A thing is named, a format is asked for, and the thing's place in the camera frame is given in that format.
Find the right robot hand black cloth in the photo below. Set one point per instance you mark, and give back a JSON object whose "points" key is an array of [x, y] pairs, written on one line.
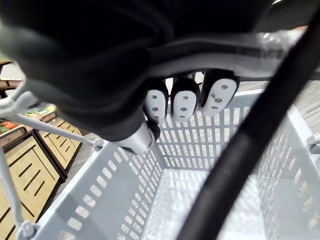
{"points": [[87, 62]]}

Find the grey plastic shopping basket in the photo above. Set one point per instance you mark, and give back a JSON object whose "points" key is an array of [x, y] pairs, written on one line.
{"points": [[162, 200]]}

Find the green and orange vegetables pile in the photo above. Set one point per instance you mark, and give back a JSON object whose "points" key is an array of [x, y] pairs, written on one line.
{"points": [[42, 112]]}

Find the small wooden display stand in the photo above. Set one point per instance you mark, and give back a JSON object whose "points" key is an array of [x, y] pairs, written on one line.
{"points": [[62, 148]]}

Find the red vegetables pile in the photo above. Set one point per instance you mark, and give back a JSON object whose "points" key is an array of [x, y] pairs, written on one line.
{"points": [[7, 126]]}

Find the large wooden display stand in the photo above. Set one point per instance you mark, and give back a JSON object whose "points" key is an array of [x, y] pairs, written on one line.
{"points": [[25, 170]]}

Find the wooden wall shelf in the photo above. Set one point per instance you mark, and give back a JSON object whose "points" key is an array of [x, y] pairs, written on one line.
{"points": [[7, 83]]}

